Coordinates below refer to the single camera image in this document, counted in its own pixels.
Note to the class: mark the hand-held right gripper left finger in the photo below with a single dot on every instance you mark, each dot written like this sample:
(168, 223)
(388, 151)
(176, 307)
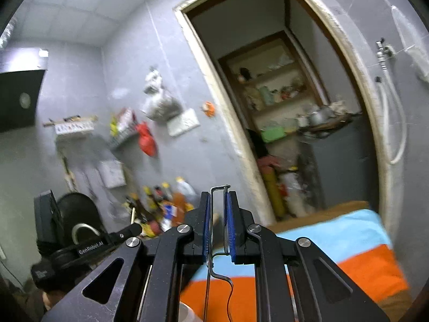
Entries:
(206, 228)

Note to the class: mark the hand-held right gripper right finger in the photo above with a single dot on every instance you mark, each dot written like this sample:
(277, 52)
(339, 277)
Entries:
(230, 231)

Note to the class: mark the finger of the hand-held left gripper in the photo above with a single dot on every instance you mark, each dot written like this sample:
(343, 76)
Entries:
(125, 231)

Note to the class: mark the cluster of sauce bottles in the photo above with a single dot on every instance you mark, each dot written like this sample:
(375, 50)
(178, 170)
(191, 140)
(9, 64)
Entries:
(157, 208)

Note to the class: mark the black wok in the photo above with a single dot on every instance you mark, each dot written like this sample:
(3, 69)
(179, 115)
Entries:
(78, 209)

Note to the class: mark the large dark liquid jug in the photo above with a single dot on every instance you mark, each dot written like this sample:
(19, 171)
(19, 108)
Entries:
(184, 189)

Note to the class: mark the yellow container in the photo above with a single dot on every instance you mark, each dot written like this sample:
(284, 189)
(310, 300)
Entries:
(274, 194)

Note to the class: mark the pink cloth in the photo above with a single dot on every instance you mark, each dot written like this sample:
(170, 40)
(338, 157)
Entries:
(269, 162)

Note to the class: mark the white cup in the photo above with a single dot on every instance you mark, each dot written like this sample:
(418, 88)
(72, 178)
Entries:
(189, 313)

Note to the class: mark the black backpack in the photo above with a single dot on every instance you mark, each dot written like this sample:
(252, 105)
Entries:
(257, 142)

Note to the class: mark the red plastic bag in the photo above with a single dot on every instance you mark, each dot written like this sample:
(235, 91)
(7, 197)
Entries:
(147, 141)

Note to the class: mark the green box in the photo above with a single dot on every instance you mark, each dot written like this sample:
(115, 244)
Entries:
(274, 134)

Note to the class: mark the orange and blue cloth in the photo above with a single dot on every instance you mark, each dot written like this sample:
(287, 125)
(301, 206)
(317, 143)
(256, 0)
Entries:
(335, 261)

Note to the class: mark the grey cabinet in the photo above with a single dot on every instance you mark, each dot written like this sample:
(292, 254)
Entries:
(342, 164)

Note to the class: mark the grey plastic bag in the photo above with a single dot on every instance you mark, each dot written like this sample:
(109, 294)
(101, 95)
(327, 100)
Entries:
(161, 105)

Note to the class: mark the wooden shelf unit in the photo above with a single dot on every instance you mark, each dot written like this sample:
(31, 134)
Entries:
(268, 105)

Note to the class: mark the metal pot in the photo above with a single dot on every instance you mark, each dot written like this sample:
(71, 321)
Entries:
(318, 115)

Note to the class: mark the black range hood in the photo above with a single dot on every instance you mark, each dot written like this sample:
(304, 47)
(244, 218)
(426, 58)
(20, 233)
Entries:
(16, 107)

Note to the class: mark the white wall box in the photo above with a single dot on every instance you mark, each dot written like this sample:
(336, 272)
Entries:
(112, 173)

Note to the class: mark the white wall power outlet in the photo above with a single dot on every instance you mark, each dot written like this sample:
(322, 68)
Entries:
(183, 122)

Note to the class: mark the white wall utensil rack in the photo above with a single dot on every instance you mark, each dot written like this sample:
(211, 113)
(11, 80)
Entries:
(72, 127)

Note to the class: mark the orange wall hook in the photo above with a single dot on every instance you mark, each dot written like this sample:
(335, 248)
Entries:
(208, 109)

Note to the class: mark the pale door frame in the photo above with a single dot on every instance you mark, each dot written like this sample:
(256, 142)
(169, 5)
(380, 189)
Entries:
(214, 90)

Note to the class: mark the metal wall faucet valve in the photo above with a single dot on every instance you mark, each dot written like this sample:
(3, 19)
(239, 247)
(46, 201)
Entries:
(383, 52)

